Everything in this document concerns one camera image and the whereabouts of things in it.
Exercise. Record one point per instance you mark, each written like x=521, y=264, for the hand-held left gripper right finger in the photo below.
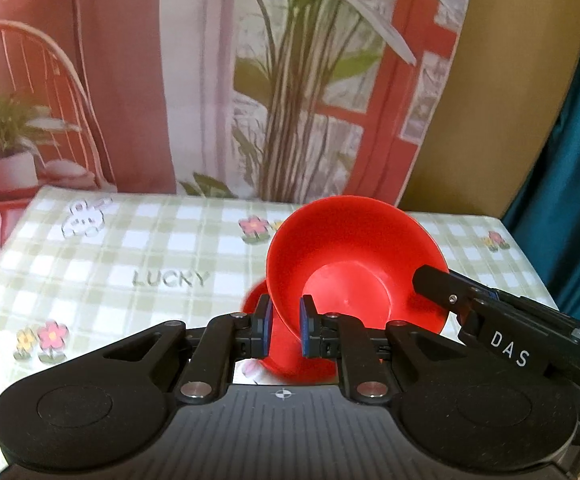
x=306, y=331

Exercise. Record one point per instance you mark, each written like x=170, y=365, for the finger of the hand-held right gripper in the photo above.
x=440, y=287

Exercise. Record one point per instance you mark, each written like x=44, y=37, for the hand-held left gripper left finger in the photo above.
x=267, y=326

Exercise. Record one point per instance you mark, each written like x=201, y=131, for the red plastic bowl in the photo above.
x=290, y=365
x=350, y=240

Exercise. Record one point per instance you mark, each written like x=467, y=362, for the green checked tablecloth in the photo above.
x=119, y=240

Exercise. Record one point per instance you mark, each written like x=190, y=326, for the printed room backdrop cloth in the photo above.
x=144, y=85

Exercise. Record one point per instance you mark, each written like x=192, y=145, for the wooden wall panel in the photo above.
x=495, y=110

